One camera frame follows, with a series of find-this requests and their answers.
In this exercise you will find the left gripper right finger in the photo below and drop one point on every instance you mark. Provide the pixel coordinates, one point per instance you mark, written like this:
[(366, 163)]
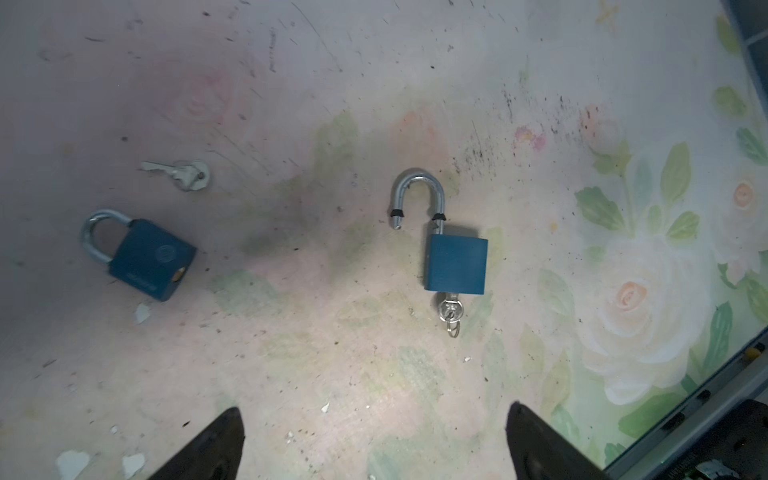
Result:
[(538, 452)]

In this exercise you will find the blue padlock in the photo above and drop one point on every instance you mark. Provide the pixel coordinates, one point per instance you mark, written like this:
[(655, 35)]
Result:
[(149, 258), (455, 265)]

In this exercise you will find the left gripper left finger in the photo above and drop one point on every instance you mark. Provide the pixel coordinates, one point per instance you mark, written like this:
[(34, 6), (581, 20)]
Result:
[(215, 453)]

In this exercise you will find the aluminium mounting rail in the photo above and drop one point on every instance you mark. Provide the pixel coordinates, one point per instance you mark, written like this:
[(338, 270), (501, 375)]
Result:
[(742, 377)]

